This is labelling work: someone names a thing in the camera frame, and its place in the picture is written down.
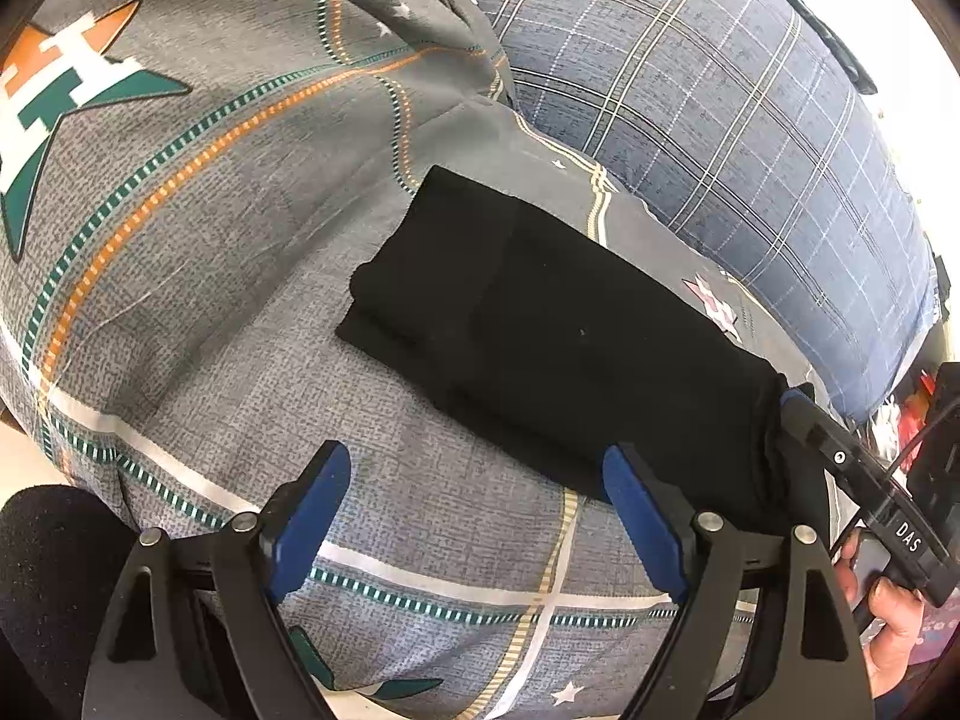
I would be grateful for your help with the person's right hand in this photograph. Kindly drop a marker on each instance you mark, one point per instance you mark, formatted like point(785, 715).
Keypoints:
point(887, 655)

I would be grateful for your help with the black pants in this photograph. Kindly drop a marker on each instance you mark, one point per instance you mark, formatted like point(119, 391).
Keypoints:
point(544, 343)

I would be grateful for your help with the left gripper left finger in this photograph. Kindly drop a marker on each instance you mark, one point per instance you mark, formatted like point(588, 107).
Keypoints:
point(192, 629)

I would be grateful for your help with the pink patterned garment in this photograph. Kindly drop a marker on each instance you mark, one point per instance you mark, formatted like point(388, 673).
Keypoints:
point(939, 625)

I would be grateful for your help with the red clutter on nightstand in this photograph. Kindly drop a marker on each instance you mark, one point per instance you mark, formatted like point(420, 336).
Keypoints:
point(902, 416)

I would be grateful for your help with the blue plaid pillow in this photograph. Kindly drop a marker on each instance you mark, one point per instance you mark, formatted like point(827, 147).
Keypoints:
point(742, 124)

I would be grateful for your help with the black fleece sleeve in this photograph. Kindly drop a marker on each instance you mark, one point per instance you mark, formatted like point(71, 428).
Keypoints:
point(62, 552)

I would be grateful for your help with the grey patterned bed sheet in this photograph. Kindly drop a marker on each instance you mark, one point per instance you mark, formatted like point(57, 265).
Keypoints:
point(188, 187)

